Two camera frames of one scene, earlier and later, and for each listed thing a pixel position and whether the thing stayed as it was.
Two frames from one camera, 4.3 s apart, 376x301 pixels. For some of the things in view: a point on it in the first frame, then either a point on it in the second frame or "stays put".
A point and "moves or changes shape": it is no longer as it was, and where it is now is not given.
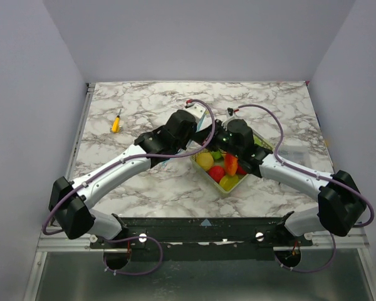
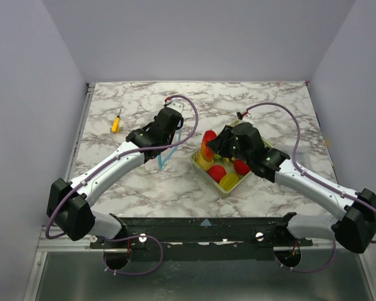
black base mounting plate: x=202 y=239 stays put
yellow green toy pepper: x=227 y=182 stays put
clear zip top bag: x=185 y=158 moves or changes shape
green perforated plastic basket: x=261 y=141 stays put
